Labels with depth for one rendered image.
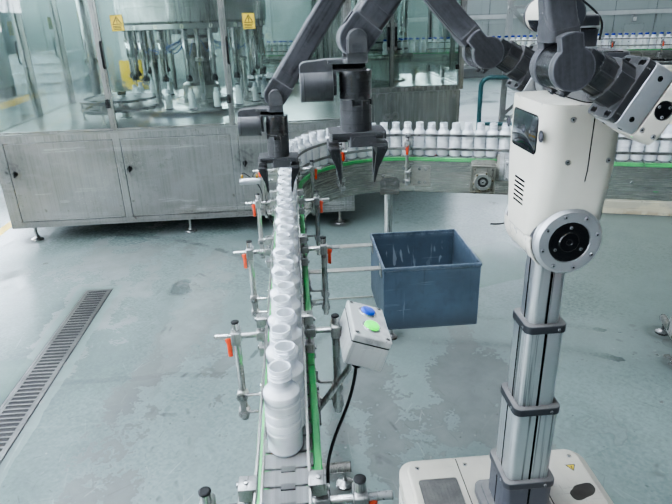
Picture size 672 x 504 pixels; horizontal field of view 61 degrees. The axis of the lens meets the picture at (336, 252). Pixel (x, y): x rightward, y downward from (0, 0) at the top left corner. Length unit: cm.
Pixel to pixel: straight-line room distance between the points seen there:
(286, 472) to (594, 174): 88
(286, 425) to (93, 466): 179
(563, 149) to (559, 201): 12
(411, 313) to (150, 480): 128
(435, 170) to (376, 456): 141
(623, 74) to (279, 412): 83
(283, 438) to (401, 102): 583
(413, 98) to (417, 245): 463
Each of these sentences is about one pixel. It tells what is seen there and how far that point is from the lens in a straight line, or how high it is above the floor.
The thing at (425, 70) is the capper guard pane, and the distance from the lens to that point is 664.
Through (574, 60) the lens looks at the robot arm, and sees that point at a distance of 110.
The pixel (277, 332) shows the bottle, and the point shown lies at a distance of 106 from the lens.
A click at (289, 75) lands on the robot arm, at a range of 146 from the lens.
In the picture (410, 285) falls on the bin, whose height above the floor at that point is 89.
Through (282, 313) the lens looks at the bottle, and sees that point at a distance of 111.
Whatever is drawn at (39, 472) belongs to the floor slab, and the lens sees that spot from 276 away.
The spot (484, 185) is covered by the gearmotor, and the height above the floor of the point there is 90.
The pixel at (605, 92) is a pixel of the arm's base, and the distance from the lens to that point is 116.
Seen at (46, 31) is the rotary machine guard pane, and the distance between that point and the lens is 489.
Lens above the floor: 168
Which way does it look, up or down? 23 degrees down
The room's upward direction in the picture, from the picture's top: 2 degrees counter-clockwise
